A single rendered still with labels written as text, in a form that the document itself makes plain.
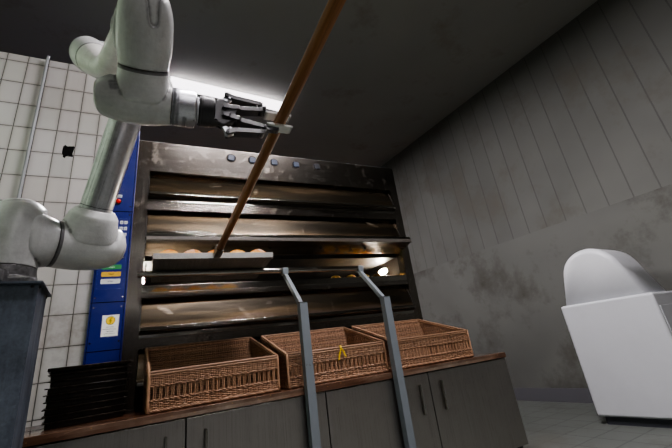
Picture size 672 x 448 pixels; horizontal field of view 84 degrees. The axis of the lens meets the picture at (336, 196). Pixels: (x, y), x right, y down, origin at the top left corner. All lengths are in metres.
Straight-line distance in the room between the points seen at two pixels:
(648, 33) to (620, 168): 1.17
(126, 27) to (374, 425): 1.85
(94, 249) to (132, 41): 0.79
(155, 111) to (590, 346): 3.24
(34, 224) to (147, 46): 0.75
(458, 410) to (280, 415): 0.99
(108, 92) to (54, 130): 1.83
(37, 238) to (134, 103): 0.65
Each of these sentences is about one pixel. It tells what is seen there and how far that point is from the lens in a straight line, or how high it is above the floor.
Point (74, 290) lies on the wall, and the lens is 2.40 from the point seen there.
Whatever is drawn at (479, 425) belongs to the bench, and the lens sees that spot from 2.49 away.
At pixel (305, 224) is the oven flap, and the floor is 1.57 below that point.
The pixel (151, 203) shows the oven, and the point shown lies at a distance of 2.52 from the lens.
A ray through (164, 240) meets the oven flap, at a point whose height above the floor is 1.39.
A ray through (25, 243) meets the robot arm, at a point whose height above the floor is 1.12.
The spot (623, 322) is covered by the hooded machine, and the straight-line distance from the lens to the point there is 3.40.
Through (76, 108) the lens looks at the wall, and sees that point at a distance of 2.84.
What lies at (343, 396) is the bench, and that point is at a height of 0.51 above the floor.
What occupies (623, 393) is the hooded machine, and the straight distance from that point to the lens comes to 3.50.
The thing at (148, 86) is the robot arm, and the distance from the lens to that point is 0.93.
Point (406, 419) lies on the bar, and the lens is 2.12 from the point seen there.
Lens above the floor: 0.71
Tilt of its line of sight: 22 degrees up
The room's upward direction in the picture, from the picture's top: 8 degrees counter-clockwise
